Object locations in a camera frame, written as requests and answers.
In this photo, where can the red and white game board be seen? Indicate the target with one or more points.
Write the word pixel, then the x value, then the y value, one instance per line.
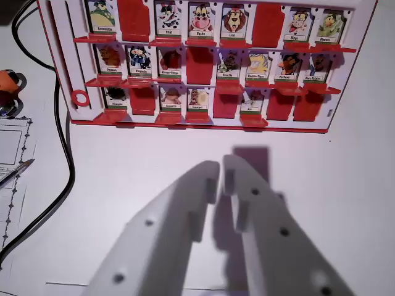
pixel 197 61

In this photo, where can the paper sheet with ornamental border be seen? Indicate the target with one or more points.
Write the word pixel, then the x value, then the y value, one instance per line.
pixel 12 145

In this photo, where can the ballpoint pen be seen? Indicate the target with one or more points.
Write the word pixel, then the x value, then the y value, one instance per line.
pixel 15 172

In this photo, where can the red board flap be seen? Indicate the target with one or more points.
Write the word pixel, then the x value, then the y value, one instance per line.
pixel 168 41

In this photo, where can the orange and black object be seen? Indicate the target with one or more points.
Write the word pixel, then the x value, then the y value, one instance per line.
pixel 7 81

